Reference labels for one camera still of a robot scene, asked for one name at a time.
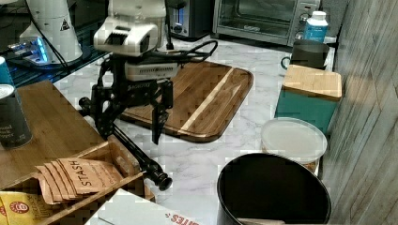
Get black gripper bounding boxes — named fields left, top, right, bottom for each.
left=90, top=55, right=174, bottom=144

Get wooden tea organizer drawer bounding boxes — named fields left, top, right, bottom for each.
left=0, top=80, right=156, bottom=225

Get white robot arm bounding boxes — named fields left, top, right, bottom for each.
left=89, top=0, right=178, bottom=143

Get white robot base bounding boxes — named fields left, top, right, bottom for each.
left=8, top=0, right=83, bottom=67

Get wooden cutting board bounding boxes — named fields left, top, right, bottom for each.
left=120, top=60, right=254, bottom=143

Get brown Stash tea packets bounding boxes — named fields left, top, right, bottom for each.
left=33, top=157, right=123, bottom=204

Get white box with red text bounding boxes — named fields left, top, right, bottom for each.
left=85, top=188, right=202, bottom=225

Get black coffee machine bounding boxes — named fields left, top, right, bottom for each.
left=166, top=0, right=215, bottom=40

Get dark pepper can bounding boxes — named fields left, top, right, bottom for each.
left=0, top=84, right=32, bottom=149

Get blue cup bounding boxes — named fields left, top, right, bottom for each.
left=0, top=56, right=14, bottom=86

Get black round pot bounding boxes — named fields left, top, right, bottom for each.
left=217, top=153, right=331, bottom=225

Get yellow tea packets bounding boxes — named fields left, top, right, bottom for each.
left=0, top=191, right=58, bottom=225

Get silver toaster oven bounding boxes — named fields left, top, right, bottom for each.
left=213, top=0, right=321, bottom=46

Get teal canister with wooden lid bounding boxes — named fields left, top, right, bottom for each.
left=274, top=65, right=343, bottom=134

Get dark grey mug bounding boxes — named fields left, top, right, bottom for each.
left=280, top=39, right=329, bottom=69

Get blue white bottle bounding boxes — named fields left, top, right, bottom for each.
left=303, top=11, right=329, bottom=43

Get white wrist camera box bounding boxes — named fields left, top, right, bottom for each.
left=125, top=63, right=179, bottom=82

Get black camera cable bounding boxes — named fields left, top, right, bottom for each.
left=146, top=39, right=219, bottom=68

